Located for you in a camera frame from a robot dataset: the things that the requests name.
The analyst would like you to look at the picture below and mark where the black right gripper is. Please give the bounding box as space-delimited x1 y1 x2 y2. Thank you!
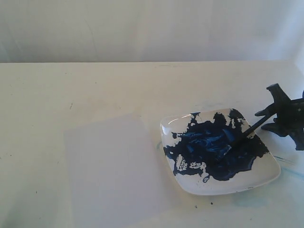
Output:
255 84 304 150

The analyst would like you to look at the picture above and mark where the dark blue paintbrush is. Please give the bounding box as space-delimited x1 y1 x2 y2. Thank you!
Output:
215 113 274 162

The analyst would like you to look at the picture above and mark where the white square paint plate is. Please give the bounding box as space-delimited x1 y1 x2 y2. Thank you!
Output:
161 108 281 195

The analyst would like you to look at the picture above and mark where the white paper sheet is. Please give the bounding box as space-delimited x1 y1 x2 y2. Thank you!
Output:
64 114 180 228

